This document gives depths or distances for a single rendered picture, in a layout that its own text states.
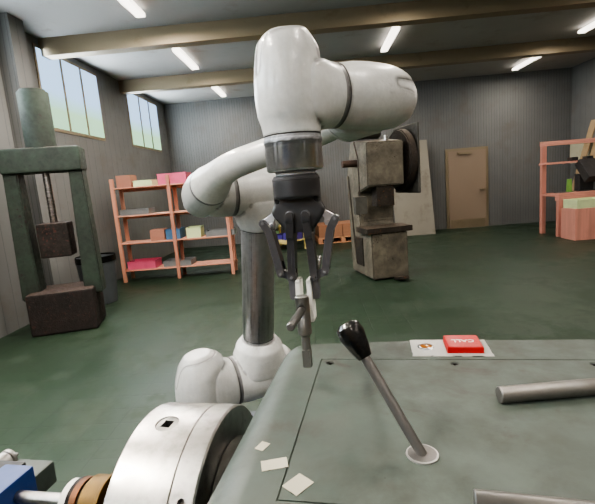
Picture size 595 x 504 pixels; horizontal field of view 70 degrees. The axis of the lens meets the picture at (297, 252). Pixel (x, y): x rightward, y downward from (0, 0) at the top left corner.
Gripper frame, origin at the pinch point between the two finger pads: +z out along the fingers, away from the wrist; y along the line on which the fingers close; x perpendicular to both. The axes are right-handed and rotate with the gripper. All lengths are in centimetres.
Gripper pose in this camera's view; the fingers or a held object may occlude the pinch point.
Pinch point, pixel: (305, 298)
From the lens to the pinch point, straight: 70.5
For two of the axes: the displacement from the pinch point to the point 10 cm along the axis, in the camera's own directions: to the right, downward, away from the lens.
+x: -1.8, 1.7, -9.7
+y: -9.8, 0.5, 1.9
